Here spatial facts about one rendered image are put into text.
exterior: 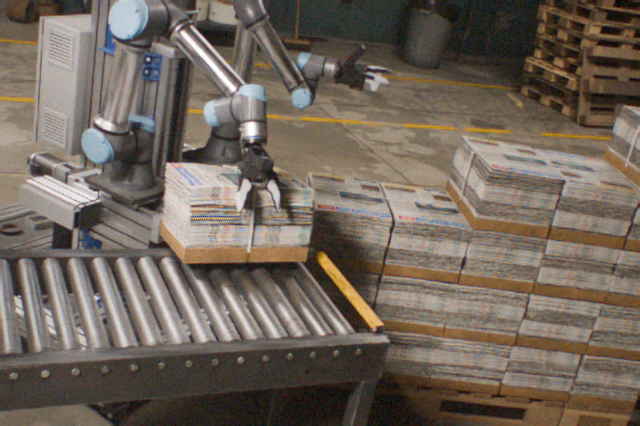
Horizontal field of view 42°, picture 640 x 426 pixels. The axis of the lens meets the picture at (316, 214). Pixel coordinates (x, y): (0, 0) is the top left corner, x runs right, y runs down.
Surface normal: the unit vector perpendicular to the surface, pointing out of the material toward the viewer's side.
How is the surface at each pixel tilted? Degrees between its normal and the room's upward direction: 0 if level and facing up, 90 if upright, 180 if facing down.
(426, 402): 90
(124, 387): 90
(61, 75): 90
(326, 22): 90
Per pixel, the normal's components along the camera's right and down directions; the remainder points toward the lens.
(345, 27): 0.38, 0.42
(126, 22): -0.44, 0.14
